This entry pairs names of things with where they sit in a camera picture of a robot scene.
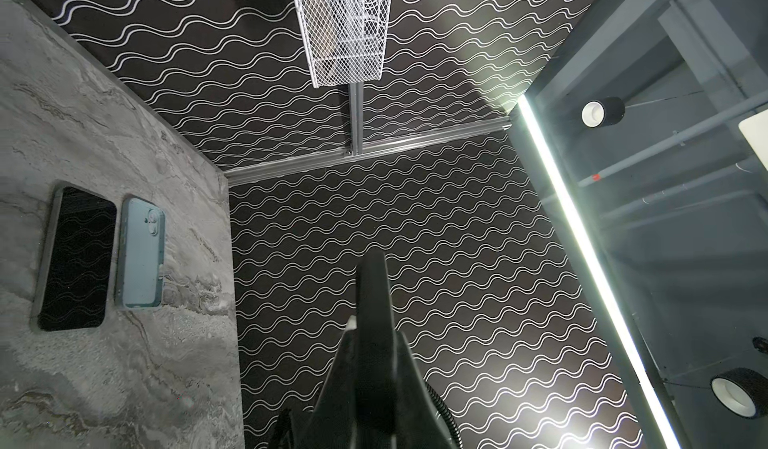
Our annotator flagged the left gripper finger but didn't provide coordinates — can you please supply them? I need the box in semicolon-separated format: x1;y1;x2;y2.
299;248;456;448

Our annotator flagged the pale blue phone case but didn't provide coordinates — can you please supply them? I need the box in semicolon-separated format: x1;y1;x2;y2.
115;196;165;310

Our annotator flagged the phone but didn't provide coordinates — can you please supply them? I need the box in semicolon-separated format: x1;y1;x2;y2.
31;182;117;332

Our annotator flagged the LED light strip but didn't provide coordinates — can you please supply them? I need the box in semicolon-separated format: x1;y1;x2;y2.
518;95;681;448

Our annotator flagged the round ceiling lamp upper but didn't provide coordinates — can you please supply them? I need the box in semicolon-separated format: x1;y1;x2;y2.
581;97;626;128

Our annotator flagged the round ceiling lamp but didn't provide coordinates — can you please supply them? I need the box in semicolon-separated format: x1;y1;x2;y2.
581;97;626;128
710;368;767;419

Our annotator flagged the round ceiling lamp lower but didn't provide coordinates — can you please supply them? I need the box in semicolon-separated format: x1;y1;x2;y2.
710;368;767;419

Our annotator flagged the white wire basket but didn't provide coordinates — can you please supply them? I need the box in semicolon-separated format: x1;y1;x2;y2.
294;0;391;88

